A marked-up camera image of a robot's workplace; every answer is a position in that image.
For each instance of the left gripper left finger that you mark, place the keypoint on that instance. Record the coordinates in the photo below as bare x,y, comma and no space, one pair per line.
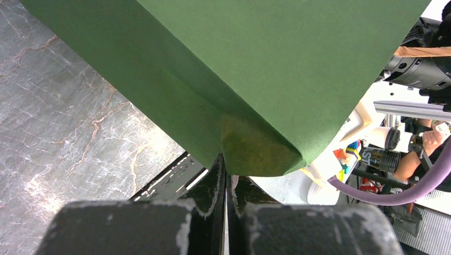
190,224

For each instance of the green and brown paper bag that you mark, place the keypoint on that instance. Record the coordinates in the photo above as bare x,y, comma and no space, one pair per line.
268,84

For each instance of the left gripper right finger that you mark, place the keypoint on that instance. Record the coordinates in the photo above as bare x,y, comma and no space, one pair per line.
260,225

